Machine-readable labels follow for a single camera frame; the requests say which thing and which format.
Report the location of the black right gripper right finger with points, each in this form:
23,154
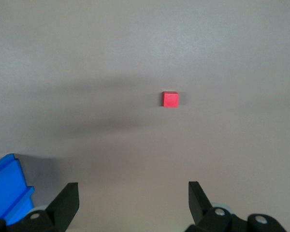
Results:
200,205

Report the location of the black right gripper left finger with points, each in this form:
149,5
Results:
60,210

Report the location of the red cube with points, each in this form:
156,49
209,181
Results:
170,99

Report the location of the blue plastic storage bin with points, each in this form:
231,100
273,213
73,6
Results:
7,188

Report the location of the brown table mat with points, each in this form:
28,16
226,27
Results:
135,60

